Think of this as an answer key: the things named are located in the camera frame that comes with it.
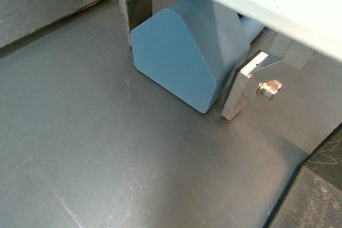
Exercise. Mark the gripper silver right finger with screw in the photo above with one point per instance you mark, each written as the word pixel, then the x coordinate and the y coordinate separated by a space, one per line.
pixel 276 58

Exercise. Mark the blue three prong object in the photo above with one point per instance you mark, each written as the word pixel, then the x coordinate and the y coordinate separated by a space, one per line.
pixel 189 46

